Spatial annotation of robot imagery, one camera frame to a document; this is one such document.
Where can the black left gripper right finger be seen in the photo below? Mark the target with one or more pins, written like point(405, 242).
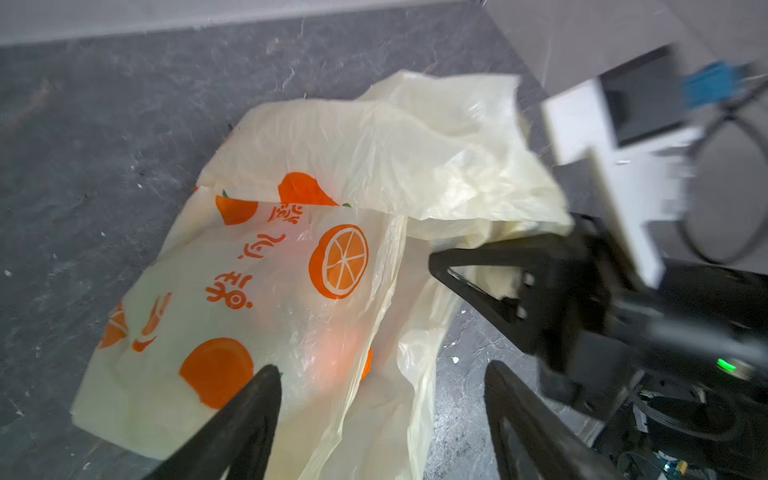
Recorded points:
point(520, 423)

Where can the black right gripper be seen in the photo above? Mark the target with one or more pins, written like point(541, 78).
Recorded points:
point(576, 303)

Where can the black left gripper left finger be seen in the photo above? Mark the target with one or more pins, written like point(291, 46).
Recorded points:
point(235, 443)

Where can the cream plastic bag orange print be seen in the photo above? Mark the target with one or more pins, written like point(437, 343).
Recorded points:
point(315, 215)

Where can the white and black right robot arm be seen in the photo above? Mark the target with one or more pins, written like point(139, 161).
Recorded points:
point(667, 429)

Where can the red fake fruit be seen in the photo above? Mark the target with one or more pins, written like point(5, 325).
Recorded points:
point(335, 355)

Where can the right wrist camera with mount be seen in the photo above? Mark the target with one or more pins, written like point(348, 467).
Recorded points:
point(630, 125)

